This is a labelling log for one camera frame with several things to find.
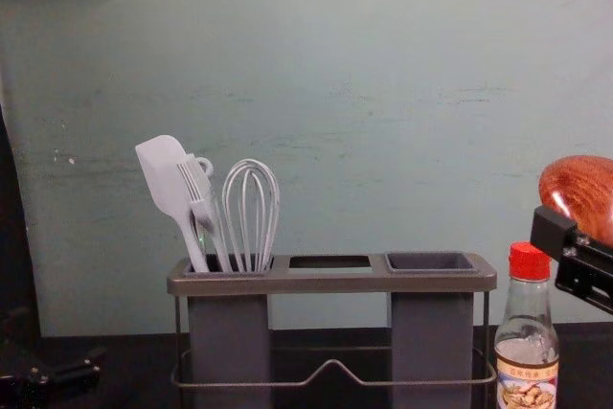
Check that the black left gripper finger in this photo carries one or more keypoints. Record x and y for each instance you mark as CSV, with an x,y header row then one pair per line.
x,y
72,370

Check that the red bottle cap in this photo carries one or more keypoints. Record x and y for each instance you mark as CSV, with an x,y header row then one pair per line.
x,y
528,261

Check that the brown wooden spoon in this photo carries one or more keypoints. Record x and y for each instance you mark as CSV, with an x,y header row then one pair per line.
x,y
577,186

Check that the black table cloth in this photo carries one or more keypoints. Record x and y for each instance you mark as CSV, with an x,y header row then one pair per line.
x,y
330,394

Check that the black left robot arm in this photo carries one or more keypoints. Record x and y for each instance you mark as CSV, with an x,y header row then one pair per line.
x,y
12,236

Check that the grey plastic utensil cup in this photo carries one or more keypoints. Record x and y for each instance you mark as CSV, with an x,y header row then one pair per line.
x,y
431,337
227,337

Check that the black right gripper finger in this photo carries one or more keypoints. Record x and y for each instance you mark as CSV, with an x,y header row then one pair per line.
x,y
553,227

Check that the grey metal utensil rack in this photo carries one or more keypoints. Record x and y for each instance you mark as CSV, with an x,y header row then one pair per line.
x,y
330,282

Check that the pale grey silicone whisk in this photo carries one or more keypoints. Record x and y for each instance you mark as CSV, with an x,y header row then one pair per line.
x,y
268,208

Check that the pale grey silicone spatula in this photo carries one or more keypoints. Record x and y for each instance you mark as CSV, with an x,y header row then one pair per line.
x,y
160,165

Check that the clear bottle with label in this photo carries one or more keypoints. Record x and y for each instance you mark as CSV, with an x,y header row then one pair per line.
x,y
526,313

